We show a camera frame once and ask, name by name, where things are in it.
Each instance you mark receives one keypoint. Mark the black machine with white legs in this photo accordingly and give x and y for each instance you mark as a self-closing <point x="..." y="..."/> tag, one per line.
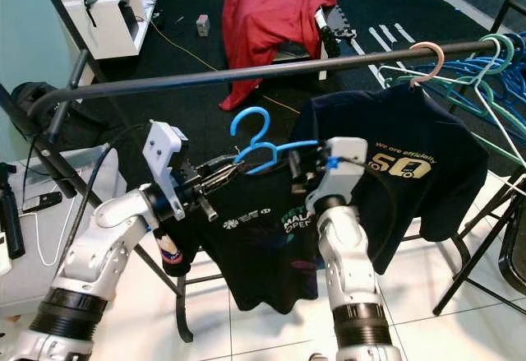
<point x="333" y="30"/>

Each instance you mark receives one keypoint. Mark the red cloth cover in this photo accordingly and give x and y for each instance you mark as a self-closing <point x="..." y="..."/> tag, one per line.
<point x="271" y="20"/>

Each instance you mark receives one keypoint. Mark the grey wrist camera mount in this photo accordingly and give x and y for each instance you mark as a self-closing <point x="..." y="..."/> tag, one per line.
<point x="341" y="168"/>
<point x="164" y="159"/>

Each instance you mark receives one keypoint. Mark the black backpack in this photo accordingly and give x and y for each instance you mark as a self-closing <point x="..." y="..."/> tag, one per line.
<point x="33" y="102"/>

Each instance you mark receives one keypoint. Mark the white open shelf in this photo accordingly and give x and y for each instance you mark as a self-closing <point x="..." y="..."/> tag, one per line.
<point x="123" y="28"/>

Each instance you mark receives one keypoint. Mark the black phone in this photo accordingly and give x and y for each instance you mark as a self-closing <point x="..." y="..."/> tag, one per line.
<point x="41" y="201"/>

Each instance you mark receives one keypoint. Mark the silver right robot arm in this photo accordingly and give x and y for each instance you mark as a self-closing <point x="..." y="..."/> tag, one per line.
<point x="349" y="270"/>

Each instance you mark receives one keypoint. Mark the grey ottoman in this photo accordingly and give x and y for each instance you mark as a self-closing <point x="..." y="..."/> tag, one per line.
<point x="49" y="254"/>

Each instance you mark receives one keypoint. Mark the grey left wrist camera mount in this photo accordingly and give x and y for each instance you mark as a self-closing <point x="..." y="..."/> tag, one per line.
<point x="164" y="159"/>

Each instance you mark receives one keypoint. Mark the blue plastic hanger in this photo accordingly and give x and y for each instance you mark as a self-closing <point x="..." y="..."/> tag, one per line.
<point x="259" y="135"/>
<point x="505" y="69"/>

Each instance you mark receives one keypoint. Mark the small grey box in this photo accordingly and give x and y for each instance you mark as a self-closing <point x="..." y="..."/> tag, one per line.
<point x="202" y="25"/>

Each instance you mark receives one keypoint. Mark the black folding chair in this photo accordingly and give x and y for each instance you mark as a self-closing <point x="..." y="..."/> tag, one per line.
<point x="514" y="246"/>

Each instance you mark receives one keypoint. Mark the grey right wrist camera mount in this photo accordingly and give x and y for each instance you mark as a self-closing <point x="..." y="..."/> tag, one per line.
<point x="341" y="168"/>

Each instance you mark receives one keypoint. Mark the beige plastic hanger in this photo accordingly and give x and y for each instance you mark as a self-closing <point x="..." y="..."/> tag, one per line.
<point x="437" y="53"/>

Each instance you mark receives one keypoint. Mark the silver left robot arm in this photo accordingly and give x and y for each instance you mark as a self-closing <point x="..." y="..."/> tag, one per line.
<point x="107" y="246"/>

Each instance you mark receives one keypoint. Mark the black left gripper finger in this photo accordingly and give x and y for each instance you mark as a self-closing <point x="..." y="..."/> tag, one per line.
<point x="205" y="209"/>
<point x="220" y="172"/>

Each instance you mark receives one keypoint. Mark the navy t-shirt gold print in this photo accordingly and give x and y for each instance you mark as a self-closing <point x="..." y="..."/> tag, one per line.
<point x="436" y="164"/>

